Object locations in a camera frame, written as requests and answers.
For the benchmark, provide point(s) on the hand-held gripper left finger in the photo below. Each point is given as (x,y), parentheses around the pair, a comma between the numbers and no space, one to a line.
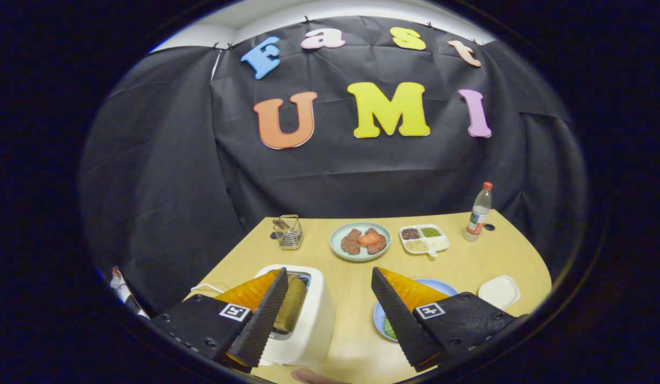
(263,320)

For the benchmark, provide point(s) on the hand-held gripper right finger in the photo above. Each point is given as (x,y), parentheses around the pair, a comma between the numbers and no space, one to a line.
(399,322)

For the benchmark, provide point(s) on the green lettuce leaf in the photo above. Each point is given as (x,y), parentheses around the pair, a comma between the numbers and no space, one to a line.
(390,329)

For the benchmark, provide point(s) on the round toasted bread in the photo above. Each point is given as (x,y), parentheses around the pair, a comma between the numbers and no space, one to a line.
(294,304)

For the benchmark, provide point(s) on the blue plate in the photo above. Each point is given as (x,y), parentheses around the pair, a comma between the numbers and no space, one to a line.
(379,319)

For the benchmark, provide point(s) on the white toaster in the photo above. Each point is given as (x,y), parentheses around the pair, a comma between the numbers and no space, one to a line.
(316,320)

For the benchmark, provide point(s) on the pale beige seeds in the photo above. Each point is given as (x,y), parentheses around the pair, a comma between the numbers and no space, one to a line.
(415,246)

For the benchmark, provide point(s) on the brown meat patty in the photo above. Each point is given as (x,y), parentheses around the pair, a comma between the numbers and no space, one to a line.
(351,244)
(379,246)

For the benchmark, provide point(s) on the white divided seasoning tray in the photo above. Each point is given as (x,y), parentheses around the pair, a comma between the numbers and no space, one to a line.
(439,244)

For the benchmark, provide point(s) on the red tomato slice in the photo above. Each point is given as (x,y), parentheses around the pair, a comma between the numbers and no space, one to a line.
(368,239)

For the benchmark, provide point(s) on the dark brown seeds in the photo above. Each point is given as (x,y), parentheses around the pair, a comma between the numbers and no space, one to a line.
(410,233)

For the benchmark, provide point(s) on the pale green plate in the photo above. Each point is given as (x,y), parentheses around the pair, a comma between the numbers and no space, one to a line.
(338,250)

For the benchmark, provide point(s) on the green seasoning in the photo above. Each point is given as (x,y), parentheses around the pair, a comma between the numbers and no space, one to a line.
(431,232)

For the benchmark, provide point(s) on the white square plate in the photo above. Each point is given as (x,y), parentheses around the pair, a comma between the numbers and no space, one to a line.
(499,292)

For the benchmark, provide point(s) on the clear bottle with red cap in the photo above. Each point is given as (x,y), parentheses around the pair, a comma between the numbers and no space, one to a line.
(477,218)

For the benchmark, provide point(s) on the white and red object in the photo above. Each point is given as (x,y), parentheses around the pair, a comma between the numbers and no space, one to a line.
(122,285)

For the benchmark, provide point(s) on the black backdrop cloth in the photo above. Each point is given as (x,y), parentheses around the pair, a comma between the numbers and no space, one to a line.
(362,170)

